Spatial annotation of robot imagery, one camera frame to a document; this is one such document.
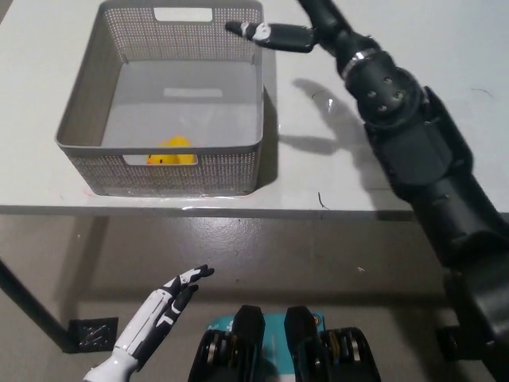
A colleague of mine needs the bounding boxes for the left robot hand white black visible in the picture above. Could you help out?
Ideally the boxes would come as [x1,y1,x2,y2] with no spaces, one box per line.
[115,264,215,361]

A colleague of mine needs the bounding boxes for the right robot hand black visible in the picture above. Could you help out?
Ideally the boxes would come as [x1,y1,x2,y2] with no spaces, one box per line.
[225,0,379,71]

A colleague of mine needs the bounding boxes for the black table leg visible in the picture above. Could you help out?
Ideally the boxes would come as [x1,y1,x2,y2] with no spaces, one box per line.
[0,260,80,353]

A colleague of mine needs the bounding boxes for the black floor tape patch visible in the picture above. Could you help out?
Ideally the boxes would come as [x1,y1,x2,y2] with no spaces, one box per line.
[435,325,466,361]
[68,317,119,353]

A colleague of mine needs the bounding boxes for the grey perforated plastic basket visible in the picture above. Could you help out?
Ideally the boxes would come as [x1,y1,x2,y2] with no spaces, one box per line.
[54,0,266,196]

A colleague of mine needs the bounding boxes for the yellow rubber duck toy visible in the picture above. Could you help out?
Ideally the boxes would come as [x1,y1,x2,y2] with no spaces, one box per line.
[145,134,198,166]

